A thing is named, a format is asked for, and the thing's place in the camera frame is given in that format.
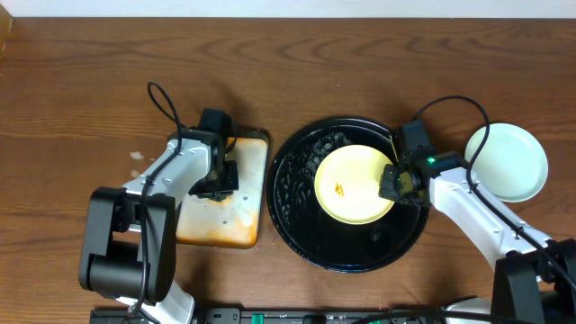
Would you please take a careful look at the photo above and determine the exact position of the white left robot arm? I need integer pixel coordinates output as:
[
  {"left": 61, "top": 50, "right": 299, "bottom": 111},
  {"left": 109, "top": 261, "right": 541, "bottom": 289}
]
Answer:
[{"left": 79, "top": 129, "right": 238, "bottom": 323}]

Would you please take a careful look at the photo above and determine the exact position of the mint green plate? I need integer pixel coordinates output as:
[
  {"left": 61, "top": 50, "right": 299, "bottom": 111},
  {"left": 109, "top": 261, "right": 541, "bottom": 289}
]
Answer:
[{"left": 464, "top": 123, "right": 548, "bottom": 203}]

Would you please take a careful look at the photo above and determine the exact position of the rectangular soapy baking tray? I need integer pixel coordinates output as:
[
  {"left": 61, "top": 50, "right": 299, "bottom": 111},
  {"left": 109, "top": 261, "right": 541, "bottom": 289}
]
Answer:
[{"left": 175, "top": 129, "right": 268, "bottom": 248}]

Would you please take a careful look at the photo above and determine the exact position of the pale yellow plate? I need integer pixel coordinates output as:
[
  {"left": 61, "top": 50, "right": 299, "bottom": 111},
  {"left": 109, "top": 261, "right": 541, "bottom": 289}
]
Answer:
[{"left": 314, "top": 145, "right": 394, "bottom": 225}]

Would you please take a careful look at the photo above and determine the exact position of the round black tray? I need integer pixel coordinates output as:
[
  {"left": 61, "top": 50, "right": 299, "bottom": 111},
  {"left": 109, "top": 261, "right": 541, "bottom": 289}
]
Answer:
[{"left": 266, "top": 117, "right": 429, "bottom": 273}]

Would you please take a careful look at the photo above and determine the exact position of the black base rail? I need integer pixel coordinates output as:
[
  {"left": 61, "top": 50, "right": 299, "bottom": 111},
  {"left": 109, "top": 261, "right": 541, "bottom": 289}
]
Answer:
[{"left": 89, "top": 305, "right": 491, "bottom": 324}]

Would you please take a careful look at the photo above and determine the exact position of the green and yellow sponge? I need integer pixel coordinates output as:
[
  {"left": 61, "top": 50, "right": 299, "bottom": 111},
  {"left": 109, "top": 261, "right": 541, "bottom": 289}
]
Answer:
[{"left": 209, "top": 194, "right": 233, "bottom": 204}]

